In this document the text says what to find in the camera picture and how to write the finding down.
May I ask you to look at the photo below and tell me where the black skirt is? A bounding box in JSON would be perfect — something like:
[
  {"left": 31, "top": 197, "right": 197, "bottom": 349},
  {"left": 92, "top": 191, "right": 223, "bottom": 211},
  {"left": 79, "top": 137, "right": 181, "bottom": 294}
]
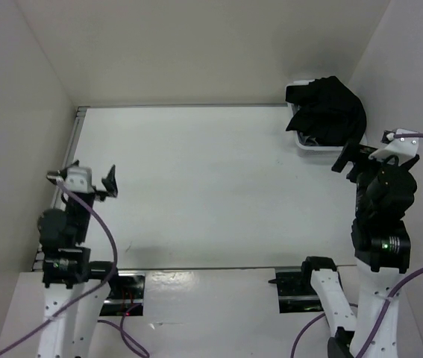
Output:
[{"left": 285, "top": 76, "right": 367, "bottom": 146}]

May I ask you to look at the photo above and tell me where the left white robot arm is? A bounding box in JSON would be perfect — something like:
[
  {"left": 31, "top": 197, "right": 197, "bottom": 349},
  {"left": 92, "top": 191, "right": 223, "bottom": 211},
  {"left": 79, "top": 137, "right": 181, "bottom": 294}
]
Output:
[{"left": 37, "top": 161, "right": 121, "bottom": 357}]

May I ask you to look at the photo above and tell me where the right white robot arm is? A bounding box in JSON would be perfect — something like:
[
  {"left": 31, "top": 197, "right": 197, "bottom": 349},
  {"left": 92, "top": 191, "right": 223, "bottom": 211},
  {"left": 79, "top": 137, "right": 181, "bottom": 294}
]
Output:
[{"left": 299, "top": 142, "right": 419, "bottom": 357}]

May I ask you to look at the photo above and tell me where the white plastic basket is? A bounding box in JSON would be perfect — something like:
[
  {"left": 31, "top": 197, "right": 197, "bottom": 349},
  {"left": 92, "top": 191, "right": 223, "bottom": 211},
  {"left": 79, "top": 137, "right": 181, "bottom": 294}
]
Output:
[{"left": 287, "top": 78, "right": 350, "bottom": 157}]

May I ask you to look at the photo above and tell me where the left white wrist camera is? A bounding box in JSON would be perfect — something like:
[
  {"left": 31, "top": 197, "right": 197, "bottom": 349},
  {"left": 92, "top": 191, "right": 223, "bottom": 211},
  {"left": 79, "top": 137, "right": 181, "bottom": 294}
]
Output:
[{"left": 64, "top": 166, "right": 94, "bottom": 194}]

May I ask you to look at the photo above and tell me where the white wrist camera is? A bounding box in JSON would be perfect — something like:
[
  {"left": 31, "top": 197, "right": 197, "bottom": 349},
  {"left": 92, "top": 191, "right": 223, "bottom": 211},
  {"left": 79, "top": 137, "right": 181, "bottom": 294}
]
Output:
[
  {"left": 64, "top": 166, "right": 94, "bottom": 194},
  {"left": 369, "top": 128, "right": 419, "bottom": 164}
]

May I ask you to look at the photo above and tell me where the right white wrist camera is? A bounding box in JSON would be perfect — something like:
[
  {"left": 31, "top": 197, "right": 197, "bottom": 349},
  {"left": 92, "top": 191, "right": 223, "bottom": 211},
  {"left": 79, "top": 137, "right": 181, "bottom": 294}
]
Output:
[{"left": 369, "top": 128, "right": 419, "bottom": 164}]

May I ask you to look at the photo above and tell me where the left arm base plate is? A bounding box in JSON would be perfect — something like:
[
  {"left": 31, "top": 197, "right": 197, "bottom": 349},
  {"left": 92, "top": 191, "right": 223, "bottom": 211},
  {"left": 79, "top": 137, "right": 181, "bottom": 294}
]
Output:
[{"left": 100, "top": 270, "right": 145, "bottom": 317}]

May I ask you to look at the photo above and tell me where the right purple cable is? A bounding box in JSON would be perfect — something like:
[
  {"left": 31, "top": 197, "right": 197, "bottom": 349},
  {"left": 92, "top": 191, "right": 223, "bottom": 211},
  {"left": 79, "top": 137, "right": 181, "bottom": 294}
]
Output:
[{"left": 292, "top": 134, "right": 423, "bottom": 358}]

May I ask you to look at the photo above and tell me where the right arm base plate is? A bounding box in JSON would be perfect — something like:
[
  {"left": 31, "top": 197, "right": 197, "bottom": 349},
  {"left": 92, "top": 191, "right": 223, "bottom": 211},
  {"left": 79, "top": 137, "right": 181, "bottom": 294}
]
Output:
[{"left": 268, "top": 268, "right": 323, "bottom": 314}]

